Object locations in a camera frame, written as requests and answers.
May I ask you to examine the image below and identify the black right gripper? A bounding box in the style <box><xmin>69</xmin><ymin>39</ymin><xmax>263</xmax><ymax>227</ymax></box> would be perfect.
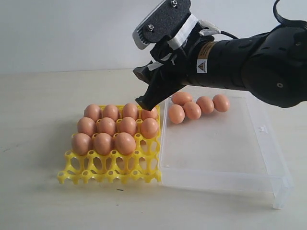
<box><xmin>133</xmin><ymin>23</ymin><xmax>254</xmax><ymax>111</ymax></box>

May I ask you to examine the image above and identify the brown egg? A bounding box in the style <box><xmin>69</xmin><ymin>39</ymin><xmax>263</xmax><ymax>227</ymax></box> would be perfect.
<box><xmin>140</xmin><ymin>118</ymin><xmax>159</xmax><ymax>139</ymax></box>
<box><xmin>97</xmin><ymin>117</ymin><xmax>117</xmax><ymax>136</ymax></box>
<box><xmin>168</xmin><ymin>104</ymin><xmax>185</xmax><ymax>124</ymax></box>
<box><xmin>115</xmin><ymin>132</ymin><xmax>136</xmax><ymax>155</ymax></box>
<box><xmin>122</xmin><ymin>103</ymin><xmax>139</xmax><ymax>120</ymax></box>
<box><xmin>102</xmin><ymin>104</ymin><xmax>120</xmax><ymax>121</ymax></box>
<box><xmin>141</xmin><ymin>107</ymin><xmax>158</xmax><ymax>120</ymax></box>
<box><xmin>84</xmin><ymin>104</ymin><xmax>102</xmax><ymax>122</ymax></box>
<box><xmin>71</xmin><ymin>133</ymin><xmax>93</xmax><ymax>156</ymax></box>
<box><xmin>171</xmin><ymin>92</ymin><xmax>193</xmax><ymax>106</ymax></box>
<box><xmin>119</xmin><ymin>117</ymin><xmax>137</xmax><ymax>136</ymax></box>
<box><xmin>93</xmin><ymin>133</ymin><xmax>113</xmax><ymax>156</ymax></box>
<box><xmin>196</xmin><ymin>96</ymin><xmax>214</xmax><ymax>114</ymax></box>
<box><xmin>213</xmin><ymin>94</ymin><xmax>230</xmax><ymax>113</ymax></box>
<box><xmin>77</xmin><ymin>117</ymin><xmax>97</xmax><ymax>137</ymax></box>
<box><xmin>183</xmin><ymin>101</ymin><xmax>202</xmax><ymax>120</ymax></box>

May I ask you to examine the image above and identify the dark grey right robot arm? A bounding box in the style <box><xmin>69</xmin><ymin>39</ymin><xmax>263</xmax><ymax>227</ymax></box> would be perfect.
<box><xmin>133</xmin><ymin>25</ymin><xmax>307</xmax><ymax>110</ymax></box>

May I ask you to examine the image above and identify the yellow plastic egg tray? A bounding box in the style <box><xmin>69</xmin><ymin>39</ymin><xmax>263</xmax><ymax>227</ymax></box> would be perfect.
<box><xmin>57</xmin><ymin>105</ymin><xmax>161</xmax><ymax>184</ymax></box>

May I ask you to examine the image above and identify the clear plastic container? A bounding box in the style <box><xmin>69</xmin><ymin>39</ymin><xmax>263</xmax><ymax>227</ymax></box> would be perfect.
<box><xmin>159</xmin><ymin>90</ymin><xmax>293</xmax><ymax>209</ymax></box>

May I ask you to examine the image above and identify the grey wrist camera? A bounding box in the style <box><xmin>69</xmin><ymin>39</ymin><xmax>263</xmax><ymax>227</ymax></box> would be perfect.
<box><xmin>132</xmin><ymin>0</ymin><xmax>222</xmax><ymax>50</ymax></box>

